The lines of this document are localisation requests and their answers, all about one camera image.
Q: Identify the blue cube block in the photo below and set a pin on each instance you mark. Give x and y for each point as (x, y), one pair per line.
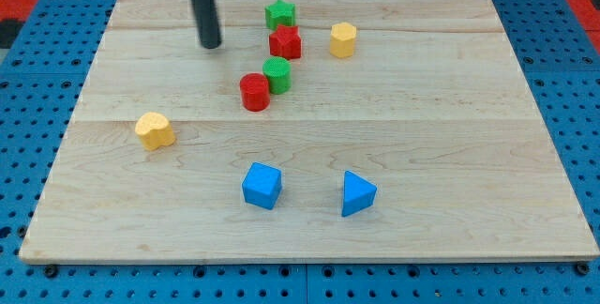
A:
(262, 185)

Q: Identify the yellow heart block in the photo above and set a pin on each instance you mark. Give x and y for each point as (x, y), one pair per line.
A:
(154, 130)

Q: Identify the red cylinder block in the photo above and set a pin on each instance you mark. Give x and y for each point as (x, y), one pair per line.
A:
(255, 94)

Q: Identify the yellow hexagon block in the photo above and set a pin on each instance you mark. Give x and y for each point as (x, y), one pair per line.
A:
(342, 40)

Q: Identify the green cylinder block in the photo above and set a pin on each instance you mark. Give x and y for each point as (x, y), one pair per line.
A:
(277, 70)

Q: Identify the light wooden board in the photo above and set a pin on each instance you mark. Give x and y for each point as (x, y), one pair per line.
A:
(433, 108)

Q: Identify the blue triangle block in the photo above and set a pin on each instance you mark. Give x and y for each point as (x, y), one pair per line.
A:
(358, 194)

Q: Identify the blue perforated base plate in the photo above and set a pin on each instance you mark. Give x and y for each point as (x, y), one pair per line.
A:
(41, 78)

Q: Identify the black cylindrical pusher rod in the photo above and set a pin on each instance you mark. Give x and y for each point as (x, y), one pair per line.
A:
(207, 22)

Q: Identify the green star block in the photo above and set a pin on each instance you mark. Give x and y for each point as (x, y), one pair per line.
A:
(279, 13)

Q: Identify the red star block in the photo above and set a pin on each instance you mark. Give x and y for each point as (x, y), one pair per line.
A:
(286, 42)

